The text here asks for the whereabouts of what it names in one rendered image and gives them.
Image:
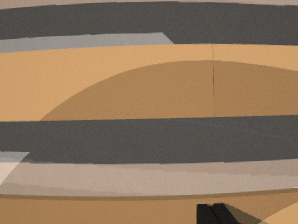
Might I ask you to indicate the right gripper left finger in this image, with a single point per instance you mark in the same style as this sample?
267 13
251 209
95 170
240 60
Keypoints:
206 215

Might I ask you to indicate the tan wooden slat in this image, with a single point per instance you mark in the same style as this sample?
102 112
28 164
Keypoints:
149 81
278 206

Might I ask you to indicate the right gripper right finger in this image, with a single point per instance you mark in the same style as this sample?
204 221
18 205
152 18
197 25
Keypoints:
223 214

